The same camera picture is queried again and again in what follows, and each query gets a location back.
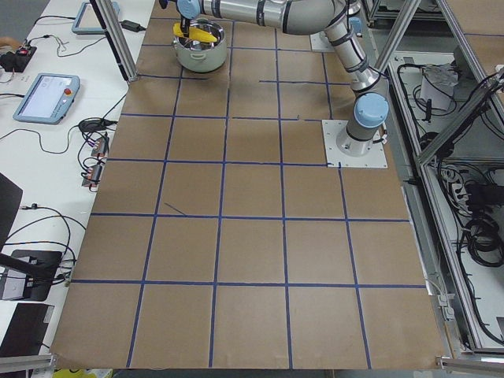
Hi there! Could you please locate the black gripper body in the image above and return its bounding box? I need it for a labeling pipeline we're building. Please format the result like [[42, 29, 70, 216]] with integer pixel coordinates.
[[180, 16, 191, 36]]

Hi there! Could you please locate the yellow corn cob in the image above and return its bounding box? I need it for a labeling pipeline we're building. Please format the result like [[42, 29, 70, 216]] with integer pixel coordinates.
[[172, 23, 217, 43]]

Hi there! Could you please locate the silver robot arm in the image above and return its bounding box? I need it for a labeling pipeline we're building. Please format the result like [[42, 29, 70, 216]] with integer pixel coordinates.
[[176, 0, 389, 158]]

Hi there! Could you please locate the pale green steel pot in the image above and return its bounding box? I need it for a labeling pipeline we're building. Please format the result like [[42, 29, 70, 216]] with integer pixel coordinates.
[[173, 18, 227, 73]]

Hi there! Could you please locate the black power adapter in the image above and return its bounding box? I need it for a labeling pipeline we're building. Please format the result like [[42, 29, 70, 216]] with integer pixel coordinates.
[[120, 20, 146, 32]]

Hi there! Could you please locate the far blue teach pendant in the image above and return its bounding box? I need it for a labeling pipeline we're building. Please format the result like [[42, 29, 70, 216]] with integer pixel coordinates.
[[72, 2, 104, 35]]

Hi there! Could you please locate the blue teach pendant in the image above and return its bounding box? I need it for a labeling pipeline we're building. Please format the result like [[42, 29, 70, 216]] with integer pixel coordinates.
[[72, 2, 104, 35], [13, 73, 80, 124]]

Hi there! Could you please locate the near blue teach pendant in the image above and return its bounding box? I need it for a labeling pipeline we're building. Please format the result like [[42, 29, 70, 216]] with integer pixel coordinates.
[[13, 73, 80, 124]]

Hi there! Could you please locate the small electronics board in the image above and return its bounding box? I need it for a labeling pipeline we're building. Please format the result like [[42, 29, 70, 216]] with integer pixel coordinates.
[[81, 164, 103, 187]]

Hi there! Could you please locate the black monitor stand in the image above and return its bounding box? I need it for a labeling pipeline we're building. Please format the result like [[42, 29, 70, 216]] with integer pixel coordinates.
[[1, 250, 62, 302]]

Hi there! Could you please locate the aluminium frame post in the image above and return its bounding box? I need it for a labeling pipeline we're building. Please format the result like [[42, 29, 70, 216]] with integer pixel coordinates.
[[90, 0, 138, 83]]

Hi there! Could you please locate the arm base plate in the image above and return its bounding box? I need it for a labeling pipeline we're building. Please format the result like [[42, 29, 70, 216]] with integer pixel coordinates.
[[321, 120, 388, 169]]

